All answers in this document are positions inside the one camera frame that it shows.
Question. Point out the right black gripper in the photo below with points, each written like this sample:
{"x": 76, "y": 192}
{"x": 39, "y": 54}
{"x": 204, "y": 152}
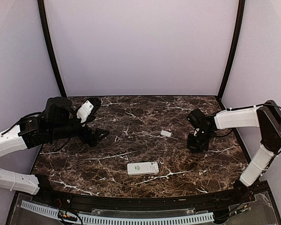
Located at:
{"x": 195, "y": 149}

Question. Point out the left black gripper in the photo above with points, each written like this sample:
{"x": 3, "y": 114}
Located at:
{"x": 94, "y": 138}

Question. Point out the white battery cover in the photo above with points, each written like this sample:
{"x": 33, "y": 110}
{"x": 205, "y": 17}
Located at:
{"x": 165, "y": 133}

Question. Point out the white remote control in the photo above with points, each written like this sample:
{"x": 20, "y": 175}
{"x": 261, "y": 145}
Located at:
{"x": 142, "y": 168}

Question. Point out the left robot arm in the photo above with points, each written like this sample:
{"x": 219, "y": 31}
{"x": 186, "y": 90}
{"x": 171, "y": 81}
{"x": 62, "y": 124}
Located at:
{"x": 59, "y": 120}

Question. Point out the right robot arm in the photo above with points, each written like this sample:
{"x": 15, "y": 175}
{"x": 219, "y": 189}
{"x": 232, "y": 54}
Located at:
{"x": 262, "y": 120}

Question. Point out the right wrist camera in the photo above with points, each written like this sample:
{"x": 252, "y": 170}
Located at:
{"x": 196, "y": 117}

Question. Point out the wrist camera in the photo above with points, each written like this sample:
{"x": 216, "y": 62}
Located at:
{"x": 196, "y": 117}
{"x": 88, "y": 109}

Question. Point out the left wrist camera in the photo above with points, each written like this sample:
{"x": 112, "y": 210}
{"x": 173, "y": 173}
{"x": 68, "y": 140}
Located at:
{"x": 88, "y": 109}

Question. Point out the black front rail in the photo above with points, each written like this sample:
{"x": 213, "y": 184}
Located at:
{"x": 75, "y": 202}

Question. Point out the white slotted cable duct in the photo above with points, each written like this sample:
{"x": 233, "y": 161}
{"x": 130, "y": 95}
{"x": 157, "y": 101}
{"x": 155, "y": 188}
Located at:
{"x": 113, "y": 217}

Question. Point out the left black frame post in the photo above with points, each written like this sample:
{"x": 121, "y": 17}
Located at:
{"x": 49, "y": 47}

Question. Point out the black frame post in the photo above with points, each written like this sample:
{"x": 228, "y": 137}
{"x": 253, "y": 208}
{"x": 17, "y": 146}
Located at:
{"x": 49, "y": 47}
{"x": 233, "y": 49}

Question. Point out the right black frame post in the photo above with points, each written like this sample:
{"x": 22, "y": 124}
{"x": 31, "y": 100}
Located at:
{"x": 233, "y": 49}

